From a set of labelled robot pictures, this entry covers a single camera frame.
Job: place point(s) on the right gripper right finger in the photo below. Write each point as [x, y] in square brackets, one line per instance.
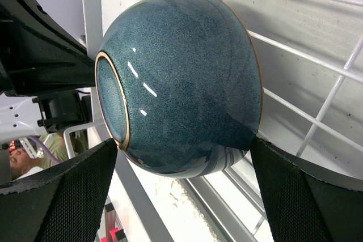
[304, 201]

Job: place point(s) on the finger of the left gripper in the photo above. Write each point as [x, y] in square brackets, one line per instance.
[39, 56]

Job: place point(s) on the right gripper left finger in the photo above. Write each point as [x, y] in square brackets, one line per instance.
[62, 203]

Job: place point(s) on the blue bowl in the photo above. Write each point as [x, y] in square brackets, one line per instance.
[179, 86]

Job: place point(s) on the white wire dish rack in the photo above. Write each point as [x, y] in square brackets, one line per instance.
[310, 52]

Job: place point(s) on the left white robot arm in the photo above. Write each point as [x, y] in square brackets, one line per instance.
[22, 116]

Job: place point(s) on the person in background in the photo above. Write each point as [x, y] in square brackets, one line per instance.
[21, 163]

